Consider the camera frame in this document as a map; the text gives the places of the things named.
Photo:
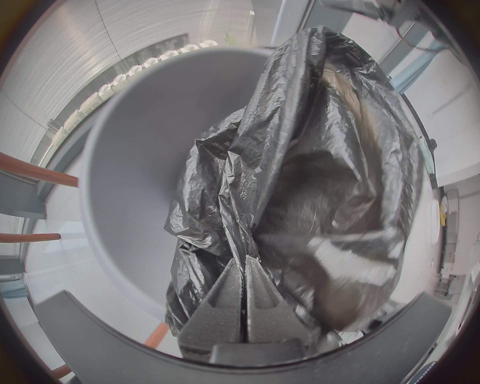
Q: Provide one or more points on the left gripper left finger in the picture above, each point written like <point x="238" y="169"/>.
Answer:
<point x="221" y="311"/>

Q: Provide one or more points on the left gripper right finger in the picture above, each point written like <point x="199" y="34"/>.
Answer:
<point x="266" y="311"/>

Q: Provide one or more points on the black plastic bag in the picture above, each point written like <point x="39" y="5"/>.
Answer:
<point x="307" y="168"/>

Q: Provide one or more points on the white trash bin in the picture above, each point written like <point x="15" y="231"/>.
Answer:
<point x="142" y="157"/>

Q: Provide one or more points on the white chair with wooden legs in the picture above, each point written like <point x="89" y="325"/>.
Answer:
<point x="37" y="170"/>

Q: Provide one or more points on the blue-green curtain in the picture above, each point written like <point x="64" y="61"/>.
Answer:
<point x="416" y="71"/>

